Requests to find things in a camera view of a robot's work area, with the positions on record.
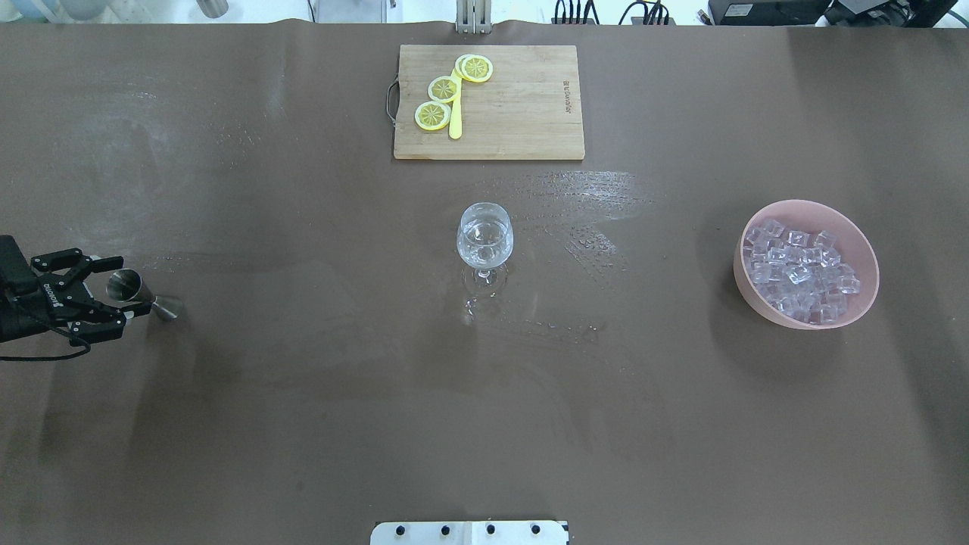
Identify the pile of clear ice cubes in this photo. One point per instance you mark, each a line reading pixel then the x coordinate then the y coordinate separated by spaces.
pixel 801 274

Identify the clear wine glass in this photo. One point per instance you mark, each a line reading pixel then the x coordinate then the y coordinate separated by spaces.
pixel 484 241

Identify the steel double jigger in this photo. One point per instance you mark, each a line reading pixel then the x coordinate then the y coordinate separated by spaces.
pixel 128 286

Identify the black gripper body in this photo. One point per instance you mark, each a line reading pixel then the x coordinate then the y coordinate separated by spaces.
pixel 23 306

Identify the yellow lemon slice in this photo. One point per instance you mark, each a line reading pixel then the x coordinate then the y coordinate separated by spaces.
pixel 444 89
pixel 432 115
pixel 474 68

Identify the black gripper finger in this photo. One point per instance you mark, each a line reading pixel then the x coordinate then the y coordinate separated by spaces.
pixel 62 262
pixel 94 321

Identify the orange black power strip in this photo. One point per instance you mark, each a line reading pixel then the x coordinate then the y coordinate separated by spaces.
pixel 635 13

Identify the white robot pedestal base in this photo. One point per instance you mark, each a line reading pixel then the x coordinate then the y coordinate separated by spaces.
pixel 472 532

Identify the aluminium frame post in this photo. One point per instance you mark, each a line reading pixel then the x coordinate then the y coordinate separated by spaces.
pixel 473 17

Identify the bamboo cutting board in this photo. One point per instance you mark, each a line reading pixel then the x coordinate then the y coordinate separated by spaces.
pixel 530 108

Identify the yellow plastic knife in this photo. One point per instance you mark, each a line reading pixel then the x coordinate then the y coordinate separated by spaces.
pixel 455 128

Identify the pink bowl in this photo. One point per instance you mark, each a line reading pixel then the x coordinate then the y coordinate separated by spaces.
pixel 854 246

